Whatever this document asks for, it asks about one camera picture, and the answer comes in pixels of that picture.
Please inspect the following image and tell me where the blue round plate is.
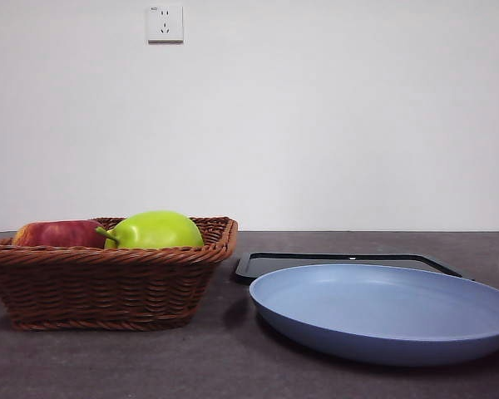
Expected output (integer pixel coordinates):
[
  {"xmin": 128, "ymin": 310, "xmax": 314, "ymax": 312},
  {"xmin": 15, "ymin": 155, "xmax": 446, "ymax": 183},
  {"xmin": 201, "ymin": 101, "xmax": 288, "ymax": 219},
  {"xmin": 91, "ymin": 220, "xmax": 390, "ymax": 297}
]
[{"xmin": 249, "ymin": 264, "xmax": 499, "ymax": 367}]

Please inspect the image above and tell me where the brown wicker basket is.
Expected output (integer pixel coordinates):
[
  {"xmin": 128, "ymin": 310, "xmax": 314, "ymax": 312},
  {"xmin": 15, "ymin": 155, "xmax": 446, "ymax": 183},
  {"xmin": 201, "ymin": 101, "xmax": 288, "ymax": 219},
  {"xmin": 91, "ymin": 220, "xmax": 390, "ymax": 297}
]
[{"xmin": 0, "ymin": 215, "xmax": 239, "ymax": 333}]

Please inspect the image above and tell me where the black flat tray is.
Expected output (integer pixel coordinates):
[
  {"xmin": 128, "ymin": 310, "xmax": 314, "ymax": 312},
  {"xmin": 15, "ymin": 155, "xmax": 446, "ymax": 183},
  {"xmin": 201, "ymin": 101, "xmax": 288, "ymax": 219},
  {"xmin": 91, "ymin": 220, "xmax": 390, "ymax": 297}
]
[{"xmin": 235, "ymin": 251, "xmax": 477, "ymax": 286}]

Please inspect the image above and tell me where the green apple with stem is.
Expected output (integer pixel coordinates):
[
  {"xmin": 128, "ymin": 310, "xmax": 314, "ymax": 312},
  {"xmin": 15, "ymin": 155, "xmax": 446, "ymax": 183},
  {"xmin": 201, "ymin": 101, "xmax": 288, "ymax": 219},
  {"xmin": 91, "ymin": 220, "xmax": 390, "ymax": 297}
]
[{"xmin": 94, "ymin": 210, "xmax": 205, "ymax": 251}]

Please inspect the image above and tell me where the red and yellow apple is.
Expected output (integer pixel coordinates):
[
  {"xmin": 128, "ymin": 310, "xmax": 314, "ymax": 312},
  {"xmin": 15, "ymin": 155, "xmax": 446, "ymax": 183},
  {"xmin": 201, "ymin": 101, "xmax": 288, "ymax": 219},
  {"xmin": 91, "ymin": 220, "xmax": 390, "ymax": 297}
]
[{"xmin": 12, "ymin": 219, "xmax": 109, "ymax": 249}]

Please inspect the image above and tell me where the white wall socket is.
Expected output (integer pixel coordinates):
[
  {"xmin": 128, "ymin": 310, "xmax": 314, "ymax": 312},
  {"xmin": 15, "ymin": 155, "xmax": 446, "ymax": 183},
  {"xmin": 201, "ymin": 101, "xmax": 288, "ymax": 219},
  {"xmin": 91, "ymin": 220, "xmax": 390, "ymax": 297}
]
[{"xmin": 146, "ymin": 4, "xmax": 185, "ymax": 45}]

